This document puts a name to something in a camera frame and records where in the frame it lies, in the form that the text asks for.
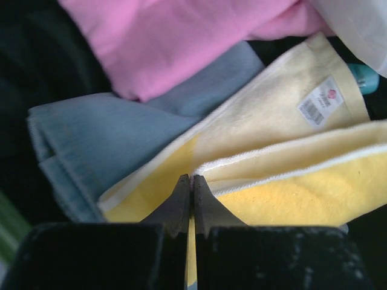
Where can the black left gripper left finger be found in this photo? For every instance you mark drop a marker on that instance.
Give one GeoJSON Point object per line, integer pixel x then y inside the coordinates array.
{"type": "Point", "coordinates": [150, 254]}

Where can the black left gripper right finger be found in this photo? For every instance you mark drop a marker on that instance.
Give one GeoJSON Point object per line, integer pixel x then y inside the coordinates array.
{"type": "Point", "coordinates": [233, 255]}

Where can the yellow towel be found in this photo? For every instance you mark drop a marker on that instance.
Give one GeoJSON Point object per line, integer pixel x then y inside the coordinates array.
{"type": "Point", "coordinates": [295, 146]}

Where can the grey garment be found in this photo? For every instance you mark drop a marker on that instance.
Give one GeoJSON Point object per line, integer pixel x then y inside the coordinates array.
{"type": "Point", "coordinates": [85, 145]}

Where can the pink garment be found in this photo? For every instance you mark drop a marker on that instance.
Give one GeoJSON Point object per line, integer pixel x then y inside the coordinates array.
{"type": "Point", "coordinates": [147, 47]}

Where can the green hard-shell suitcase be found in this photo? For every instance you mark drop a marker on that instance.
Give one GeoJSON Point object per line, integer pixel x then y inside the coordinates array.
{"type": "Point", "coordinates": [45, 58]}

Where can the teal toothpaste tube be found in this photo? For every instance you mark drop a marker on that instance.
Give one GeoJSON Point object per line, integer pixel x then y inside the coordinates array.
{"type": "Point", "coordinates": [366, 78]}

